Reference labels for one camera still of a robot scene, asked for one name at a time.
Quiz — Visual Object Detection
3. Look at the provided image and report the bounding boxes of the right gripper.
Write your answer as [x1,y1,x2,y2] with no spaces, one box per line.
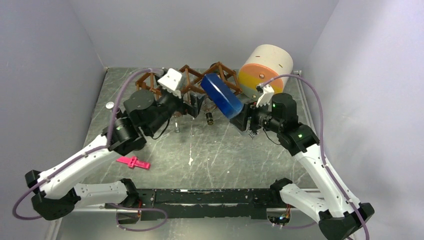
[230,97,283,134]

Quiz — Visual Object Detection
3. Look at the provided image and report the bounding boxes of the clear square labelled liquor bottle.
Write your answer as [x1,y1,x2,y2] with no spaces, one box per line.
[202,104,217,126]

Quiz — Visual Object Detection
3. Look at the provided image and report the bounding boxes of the blue square bottle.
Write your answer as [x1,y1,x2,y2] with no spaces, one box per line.
[200,73,244,119]

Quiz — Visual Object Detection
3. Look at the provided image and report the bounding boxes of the clear tall glass bottle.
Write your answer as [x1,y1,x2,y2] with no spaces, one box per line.
[172,113,182,133]

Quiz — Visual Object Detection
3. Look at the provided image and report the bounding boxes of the olive green wine bottle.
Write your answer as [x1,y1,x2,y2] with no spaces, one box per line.
[210,62,228,81]

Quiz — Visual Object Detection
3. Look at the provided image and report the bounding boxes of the brown wooden wine rack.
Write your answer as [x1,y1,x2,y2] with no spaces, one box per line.
[135,62,242,101]

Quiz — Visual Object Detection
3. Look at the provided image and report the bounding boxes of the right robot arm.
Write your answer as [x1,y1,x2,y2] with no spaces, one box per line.
[230,93,375,240]

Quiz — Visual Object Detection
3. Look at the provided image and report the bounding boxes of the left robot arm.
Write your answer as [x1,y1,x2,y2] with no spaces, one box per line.
[25,89,205,221]

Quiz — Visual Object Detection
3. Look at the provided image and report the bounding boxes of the silver round bottle cap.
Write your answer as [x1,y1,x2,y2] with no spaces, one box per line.
[105,101,115,111]

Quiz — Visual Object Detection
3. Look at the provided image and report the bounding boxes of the cream orange yellow cylinder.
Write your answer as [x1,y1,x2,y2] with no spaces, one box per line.
[237,44,294,100]

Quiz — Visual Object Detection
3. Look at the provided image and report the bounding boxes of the pink plastic tool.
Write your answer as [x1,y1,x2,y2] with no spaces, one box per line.
[116,156,151,170]

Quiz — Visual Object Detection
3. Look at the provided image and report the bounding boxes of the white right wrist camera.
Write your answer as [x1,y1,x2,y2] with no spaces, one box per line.
[256,83,275,108]

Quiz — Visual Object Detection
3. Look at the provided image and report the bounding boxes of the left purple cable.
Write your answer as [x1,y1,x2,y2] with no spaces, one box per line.
[11,67,167,221]

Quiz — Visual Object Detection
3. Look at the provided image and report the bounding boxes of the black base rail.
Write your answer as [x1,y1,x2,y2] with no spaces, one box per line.
[79,188,326,221]

